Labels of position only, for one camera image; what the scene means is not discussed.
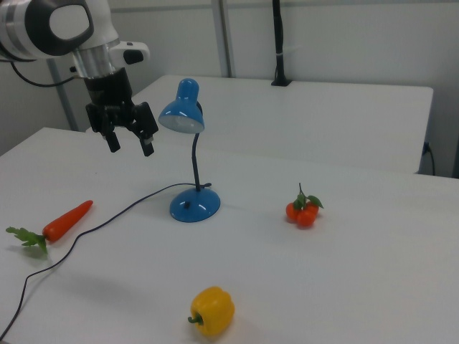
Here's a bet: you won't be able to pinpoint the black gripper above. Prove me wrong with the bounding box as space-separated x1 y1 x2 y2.
83 67 161 158

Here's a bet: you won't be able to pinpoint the blue desk lamp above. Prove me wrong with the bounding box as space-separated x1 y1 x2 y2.
157 77 222 223

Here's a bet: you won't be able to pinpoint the orange toy carrot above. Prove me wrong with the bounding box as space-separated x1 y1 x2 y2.
5 199 95 256

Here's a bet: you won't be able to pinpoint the yellow toy bell pepper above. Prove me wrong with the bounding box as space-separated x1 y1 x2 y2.
186 285 236 337

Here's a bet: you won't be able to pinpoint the orange toy tangerine bunch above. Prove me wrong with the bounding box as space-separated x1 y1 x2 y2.
285 182 326 229

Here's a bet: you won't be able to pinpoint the grey metal partition post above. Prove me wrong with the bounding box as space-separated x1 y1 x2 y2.
47 59 79 132
211 0 238 78

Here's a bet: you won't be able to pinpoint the dark lamp power cord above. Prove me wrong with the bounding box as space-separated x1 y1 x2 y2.
0 182 213 340

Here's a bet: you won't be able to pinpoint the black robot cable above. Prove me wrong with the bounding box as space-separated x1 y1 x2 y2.
9 61 79 88

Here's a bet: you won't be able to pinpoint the black clamped camera pole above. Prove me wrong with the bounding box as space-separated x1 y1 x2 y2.
270 0 293 87

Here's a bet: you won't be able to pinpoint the black wall plug cable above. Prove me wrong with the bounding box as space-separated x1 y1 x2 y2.
422 141 437 176

